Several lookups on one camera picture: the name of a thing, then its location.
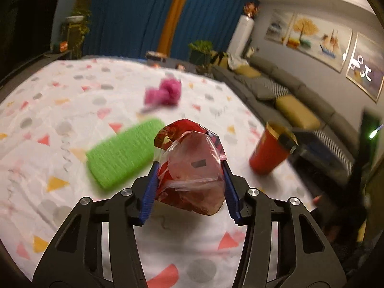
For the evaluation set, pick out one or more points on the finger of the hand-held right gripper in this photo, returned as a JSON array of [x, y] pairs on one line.
[[288, 142]]

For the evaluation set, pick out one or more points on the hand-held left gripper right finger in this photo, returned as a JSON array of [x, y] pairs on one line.
[[231, 195]]

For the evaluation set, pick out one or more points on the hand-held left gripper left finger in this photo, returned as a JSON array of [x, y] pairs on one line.
[[149, 195]]

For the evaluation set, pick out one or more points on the red gold paper cup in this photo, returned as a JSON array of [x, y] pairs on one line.
[[267, 153]]

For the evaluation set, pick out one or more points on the red translucent plastic bag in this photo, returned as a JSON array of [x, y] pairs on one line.
[[192, 168]]

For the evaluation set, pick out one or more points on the large yellow cushion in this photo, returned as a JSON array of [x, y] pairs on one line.
[[298, 112]]

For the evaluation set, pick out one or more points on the black white patterned cushion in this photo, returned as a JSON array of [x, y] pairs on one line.
[[271, 88], [334, 147]]

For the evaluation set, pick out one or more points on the green beaded roll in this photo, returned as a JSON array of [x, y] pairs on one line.
[[123, 156]]

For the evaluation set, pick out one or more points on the grey sofa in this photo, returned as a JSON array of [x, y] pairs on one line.
[[303, 84]]

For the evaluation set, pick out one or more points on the small yellow cushion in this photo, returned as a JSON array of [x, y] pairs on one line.
[[247, 71]]

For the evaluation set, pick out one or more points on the pile of clothes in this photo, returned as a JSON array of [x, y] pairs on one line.
[[231, 61]]

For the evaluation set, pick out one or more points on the pink mesh flower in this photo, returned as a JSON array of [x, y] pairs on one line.
[[165, 91]]

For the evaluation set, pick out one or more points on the white standing air conditioner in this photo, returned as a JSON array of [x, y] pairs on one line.
[[240, 36]]

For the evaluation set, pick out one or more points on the white confetti print tablecloth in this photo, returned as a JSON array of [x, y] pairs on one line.
[[75, 96]]

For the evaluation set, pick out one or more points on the potted green plant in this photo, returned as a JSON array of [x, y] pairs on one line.
[[200, 51]]

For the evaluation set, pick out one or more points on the small doll head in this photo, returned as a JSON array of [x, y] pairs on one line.
[[180, 66]]

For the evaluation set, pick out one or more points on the red gold flower ornament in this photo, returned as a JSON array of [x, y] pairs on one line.
[[251, 9]]

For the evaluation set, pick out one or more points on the flat printed box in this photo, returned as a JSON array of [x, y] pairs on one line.
[[156, 55]]

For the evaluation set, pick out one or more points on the blue curtain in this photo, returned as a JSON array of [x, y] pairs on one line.
[[129, 15], [213, 15]]

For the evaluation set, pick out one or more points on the orange curtain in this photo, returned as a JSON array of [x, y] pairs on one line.
[[175, 18]]

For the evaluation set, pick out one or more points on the small orange lamp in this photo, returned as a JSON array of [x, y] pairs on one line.
[[63, 46]]

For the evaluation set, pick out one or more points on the trailing plant on stand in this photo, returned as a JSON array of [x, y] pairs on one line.
[[75, 30]]

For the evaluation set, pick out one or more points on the black flat television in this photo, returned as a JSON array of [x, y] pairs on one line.
[[27, 27]]

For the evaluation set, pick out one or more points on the white birds wall painting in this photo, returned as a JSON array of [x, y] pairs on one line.
[[366, 66]]

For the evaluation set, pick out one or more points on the golden tree wall painting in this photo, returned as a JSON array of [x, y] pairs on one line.
[[318, 40]]

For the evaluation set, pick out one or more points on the grey landscape wall painting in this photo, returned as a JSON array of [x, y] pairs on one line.
[[279, 25]]

